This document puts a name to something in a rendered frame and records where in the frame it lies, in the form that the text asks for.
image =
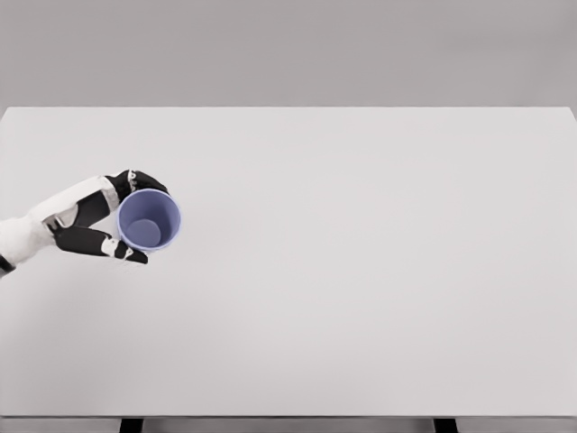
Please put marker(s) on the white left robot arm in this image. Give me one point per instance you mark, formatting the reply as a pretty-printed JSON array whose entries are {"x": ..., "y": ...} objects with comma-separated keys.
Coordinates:
[{"x": 15, "y": 239}]

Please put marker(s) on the lavender blue cup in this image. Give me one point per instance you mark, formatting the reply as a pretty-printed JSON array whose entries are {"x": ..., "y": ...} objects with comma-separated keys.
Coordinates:
[{"x": 151, "y": 218}]

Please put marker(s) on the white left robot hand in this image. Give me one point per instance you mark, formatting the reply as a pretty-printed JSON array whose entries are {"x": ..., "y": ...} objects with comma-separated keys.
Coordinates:
[{"x": 67, "y": 200}]

